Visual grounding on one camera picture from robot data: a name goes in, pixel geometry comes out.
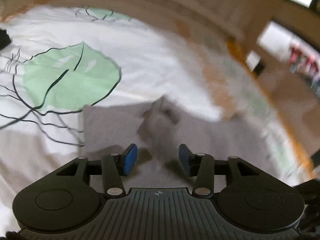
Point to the grey knitted hoodie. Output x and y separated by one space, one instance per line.
158 128

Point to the black folded cloth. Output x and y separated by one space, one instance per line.
4 39

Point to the white leaf-print duvet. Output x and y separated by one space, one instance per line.
65 57

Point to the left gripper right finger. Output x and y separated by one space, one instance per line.
201 166

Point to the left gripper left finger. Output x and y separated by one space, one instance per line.
113 167

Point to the red clothes pile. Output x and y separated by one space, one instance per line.
304 64

